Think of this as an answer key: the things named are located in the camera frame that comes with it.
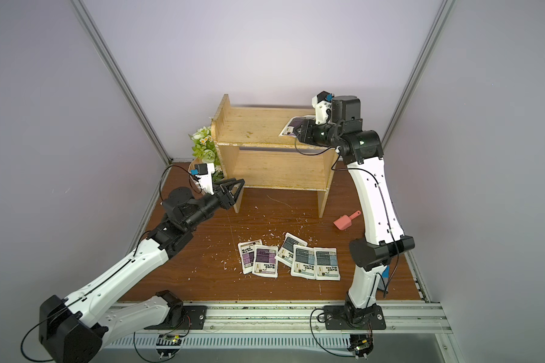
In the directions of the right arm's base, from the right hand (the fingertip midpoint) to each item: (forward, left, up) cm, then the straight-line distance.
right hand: (300, 120), depth 66 cm
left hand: (-14, +17, -12) cm, 26 cm away
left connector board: (-52, +42, -48) cm, 82 cm away
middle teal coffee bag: (-26, -3, -46) cm, 53 cm away
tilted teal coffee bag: (-23, +5, -45) cm, 51 cm away
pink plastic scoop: (-9, -21, -46) cm, 51 cm away
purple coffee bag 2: (-28, +12, -45) cm, 54 cm away
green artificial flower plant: (+6, +36, -17) cm, 40 cm away
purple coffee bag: (-22, +20, -45) cm, 54 cm away
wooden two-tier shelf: (+14, +21, -25) cm, 35 cm away
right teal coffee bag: (-27, -11, -46) cm, 54 cm away
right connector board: (-51, -20, -49) cm, 73 cm away
